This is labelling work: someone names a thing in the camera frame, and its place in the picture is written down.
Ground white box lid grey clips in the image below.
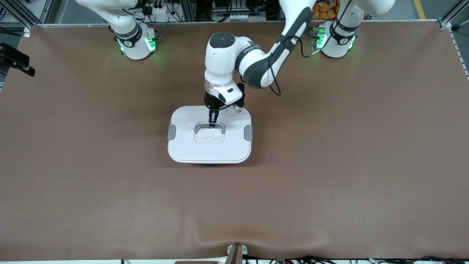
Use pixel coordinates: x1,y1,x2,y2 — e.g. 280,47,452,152
167,106,253,164

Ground brown table mat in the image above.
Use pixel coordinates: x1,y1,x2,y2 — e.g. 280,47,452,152
0,22,469,261

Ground white power strip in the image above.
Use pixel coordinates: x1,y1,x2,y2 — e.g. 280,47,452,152
145,3,173,18

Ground orange packaged goods pile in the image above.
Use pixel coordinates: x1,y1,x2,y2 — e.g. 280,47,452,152
311,0,343,21

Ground aluminium frame strut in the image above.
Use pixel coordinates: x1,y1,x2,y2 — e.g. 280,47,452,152
438,0,469,32
0,0,55,37

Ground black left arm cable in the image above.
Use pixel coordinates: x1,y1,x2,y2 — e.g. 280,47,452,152
269,35,324,96

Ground aluminium table edge rail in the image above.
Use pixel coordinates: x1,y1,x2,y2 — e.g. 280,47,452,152
24,19,451,37

